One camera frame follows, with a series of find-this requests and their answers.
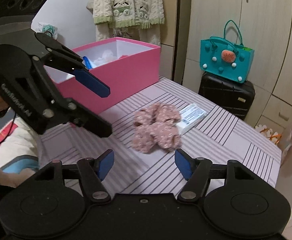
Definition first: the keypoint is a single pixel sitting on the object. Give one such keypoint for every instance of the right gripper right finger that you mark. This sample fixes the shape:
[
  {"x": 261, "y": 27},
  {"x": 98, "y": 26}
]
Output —
[{"x": 196, "y": 172}]

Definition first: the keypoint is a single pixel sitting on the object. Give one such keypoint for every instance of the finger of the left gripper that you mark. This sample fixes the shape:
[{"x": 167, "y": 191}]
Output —
[
  {"x": 75, "y": 113},
  {"x": 73, "y": 64}
]

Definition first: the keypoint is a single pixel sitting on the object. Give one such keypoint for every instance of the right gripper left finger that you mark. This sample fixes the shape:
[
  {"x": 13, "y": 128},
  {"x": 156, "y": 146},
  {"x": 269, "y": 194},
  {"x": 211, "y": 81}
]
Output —
[{"x": 92, "y": 172}]

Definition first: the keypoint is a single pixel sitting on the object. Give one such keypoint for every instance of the pink floral scrunchie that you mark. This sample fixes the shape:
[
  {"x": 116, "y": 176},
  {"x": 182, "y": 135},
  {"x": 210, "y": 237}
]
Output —
[{"x": 155, "y": 125}]

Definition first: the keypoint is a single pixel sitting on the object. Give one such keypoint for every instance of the blue wet wipes pack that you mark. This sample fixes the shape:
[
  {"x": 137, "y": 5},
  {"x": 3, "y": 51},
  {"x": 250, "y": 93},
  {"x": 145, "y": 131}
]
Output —
[{"x": 88, "y": 63}]

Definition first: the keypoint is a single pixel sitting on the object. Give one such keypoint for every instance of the white mesh bath sponge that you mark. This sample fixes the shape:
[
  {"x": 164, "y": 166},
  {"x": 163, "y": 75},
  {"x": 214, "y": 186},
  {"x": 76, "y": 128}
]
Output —
[{"x": 106, "y": 57}]

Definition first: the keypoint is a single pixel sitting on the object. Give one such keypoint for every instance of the cluttered shelf items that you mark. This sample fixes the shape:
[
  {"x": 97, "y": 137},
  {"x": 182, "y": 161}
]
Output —
[{"x": 47, "y": 29}]

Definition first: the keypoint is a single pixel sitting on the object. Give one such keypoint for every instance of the striped pink tablecloth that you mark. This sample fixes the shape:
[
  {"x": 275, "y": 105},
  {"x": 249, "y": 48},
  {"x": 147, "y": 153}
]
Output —
[{"x": 219, "y": 137}]

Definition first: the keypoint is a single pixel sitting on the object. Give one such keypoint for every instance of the flat white packet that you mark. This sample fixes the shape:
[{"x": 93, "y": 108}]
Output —
[{"x": 191, "y": 116}]

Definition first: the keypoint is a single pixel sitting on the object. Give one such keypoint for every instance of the colourful bedding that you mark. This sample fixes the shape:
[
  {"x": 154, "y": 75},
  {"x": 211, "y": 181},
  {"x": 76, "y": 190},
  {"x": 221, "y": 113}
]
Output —
[{"x": 18, "y": 153}]

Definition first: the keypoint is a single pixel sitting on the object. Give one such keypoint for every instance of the pink cardboard box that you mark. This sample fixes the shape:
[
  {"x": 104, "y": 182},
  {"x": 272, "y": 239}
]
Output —
[{"x": 125, "y": 77}]

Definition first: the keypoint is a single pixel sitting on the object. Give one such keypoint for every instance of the black suitcase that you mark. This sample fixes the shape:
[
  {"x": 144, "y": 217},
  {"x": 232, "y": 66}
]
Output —
[{"x": 236, "y": 98}]

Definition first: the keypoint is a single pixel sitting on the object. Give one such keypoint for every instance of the floral gift bag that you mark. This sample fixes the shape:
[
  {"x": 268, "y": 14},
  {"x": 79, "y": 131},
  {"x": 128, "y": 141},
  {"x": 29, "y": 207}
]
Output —
[{"x": 267, "y": 132}]

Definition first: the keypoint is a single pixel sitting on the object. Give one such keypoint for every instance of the cream fleece jacket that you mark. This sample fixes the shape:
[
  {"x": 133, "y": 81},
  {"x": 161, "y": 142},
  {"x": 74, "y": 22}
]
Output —
[{"x": 129, "y": 18}]

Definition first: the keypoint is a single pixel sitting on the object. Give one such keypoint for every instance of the teal felt handbag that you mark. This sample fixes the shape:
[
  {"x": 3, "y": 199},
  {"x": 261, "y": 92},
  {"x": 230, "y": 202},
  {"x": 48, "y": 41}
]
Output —
[{"x": 223, "y": 58}]

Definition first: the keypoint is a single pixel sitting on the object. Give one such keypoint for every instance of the beige wardrobe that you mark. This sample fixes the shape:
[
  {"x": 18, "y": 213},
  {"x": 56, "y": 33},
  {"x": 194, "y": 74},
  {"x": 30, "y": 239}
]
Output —
[{"x": 262, "y": 25}]

